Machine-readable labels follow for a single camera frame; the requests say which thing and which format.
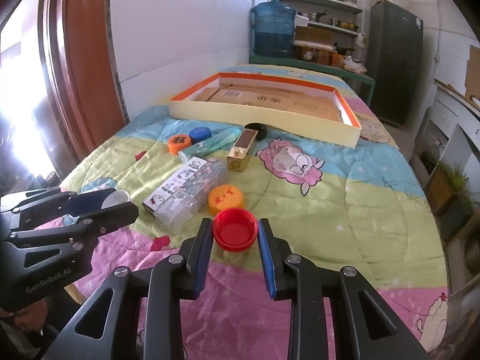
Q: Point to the orange cap black label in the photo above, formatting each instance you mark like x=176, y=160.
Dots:
x=178, y=143

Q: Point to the white cabinet counter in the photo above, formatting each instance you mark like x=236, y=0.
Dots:
x=449, y=134

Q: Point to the black round cap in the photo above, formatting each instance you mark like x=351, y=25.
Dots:
x=261, y=130

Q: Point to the brown cardboard box on shelf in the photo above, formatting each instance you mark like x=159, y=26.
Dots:
x=313, y=34

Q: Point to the green potted plant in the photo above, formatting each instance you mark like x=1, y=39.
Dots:
x=451, y=203

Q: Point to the teal crane lighter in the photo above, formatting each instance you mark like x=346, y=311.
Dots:
x=210, y=145

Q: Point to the red wooden door frame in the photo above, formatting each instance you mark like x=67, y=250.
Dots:
x=77, y=57

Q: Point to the cartoon printed white box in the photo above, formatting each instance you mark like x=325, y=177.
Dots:
x=164, y=191

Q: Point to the flattened cigarette carton cardboard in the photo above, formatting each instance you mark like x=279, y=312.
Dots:
x=273, y=98

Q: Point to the blue plastic bottle cap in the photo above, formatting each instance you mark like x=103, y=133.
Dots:
x=199, y=134

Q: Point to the orange cap red lettering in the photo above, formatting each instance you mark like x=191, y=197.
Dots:
x=223, y=197

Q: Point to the orange rimmed cardboard tray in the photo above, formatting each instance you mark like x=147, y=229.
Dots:
x=344, y=133

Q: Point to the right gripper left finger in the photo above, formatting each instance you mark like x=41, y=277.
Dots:
x=105, y=327

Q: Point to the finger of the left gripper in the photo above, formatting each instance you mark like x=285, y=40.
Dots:
x=97, y=224
x=30, y=209

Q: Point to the green metal shelf rack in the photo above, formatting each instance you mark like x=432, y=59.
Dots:
x=328, y=30

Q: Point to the gold rectangular lighter box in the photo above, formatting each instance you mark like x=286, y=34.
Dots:
x=240, y=153

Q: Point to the clear floral plastic box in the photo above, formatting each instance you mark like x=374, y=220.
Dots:
x=191, y=196

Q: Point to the dark grey refrigerator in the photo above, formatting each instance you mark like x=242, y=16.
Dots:
x=393, y=60

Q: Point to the colourful cartoon sheep quilt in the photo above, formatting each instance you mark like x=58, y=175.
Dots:
x=365, y=208

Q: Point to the red plastic bottle cap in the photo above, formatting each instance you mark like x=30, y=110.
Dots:
x=235, y=229

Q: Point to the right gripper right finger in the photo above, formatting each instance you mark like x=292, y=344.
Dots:
x=364, y=325

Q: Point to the blue water jug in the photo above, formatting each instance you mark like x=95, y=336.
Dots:
x=272, y=30

